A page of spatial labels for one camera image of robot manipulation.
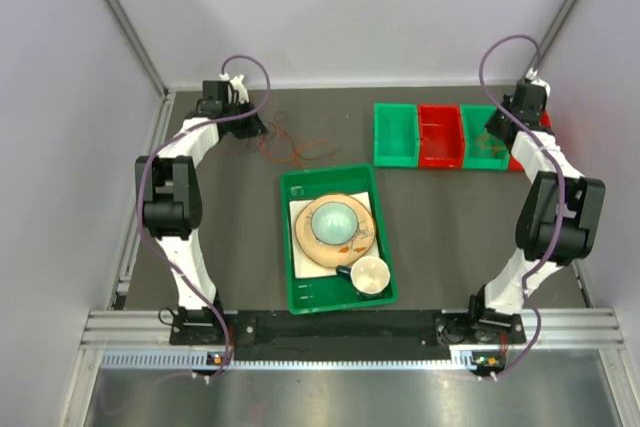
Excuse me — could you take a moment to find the white paper napkin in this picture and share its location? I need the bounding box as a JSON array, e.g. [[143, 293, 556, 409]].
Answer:
[[289, 192, 380, 279]]

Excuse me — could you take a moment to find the pale blue upturned bowl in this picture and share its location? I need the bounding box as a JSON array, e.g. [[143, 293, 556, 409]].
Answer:
[[311, 201, 358, 246]]

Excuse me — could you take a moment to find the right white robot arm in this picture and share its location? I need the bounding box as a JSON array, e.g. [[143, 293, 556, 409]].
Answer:
[[466, 70, 606, 343]]

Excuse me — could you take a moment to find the white and green cup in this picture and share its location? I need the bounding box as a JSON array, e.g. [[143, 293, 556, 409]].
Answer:
[[335, 256, 391, 296]]

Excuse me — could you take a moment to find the large green plastic tray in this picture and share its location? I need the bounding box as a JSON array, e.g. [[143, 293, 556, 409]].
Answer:
[[280, 164, 398, 315]]

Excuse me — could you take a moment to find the red bin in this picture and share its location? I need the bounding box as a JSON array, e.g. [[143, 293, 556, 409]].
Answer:
[[417, 104, 465, 169], [507, 111, 552, 172]]

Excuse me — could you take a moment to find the beige ceramic plate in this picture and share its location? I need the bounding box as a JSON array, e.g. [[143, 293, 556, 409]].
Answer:
[[289, 192, 380, 278]]

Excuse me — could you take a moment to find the pink thin cable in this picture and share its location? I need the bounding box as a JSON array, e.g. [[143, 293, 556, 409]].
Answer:
[[219, 114, 351, 158]]

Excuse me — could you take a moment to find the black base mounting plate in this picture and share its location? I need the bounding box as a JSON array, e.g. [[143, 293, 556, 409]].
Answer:
[[169, 309, 527, 348]]

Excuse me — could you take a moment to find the right aluminium frame post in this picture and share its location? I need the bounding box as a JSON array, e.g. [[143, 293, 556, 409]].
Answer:
[[516, 0, 580, 79]]

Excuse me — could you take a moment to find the left aluminium frame post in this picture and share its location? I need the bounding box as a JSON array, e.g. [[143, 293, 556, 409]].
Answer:
[[103, 0, 169, 97]]

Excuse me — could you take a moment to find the green bin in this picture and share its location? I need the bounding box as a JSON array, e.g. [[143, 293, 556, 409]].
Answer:
[[373, 103, 420, 168], [460, 105, 510, 171]]

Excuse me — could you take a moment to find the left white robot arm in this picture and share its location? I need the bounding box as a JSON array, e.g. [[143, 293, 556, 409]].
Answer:
[[135, 73, 267, 346]]

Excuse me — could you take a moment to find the aluminium front rail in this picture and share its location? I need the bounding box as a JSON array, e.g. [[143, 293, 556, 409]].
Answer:
[[81, 308, 624, 350]]

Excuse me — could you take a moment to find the grey slotted cable duct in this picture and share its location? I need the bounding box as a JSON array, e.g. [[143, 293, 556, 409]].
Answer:
[[101, 350, 478, 371]]

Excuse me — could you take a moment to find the aluminium frame post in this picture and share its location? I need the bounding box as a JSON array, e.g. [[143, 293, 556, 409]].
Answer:
[[103, 0, 169, 97], [516, 0, 580, 79]]

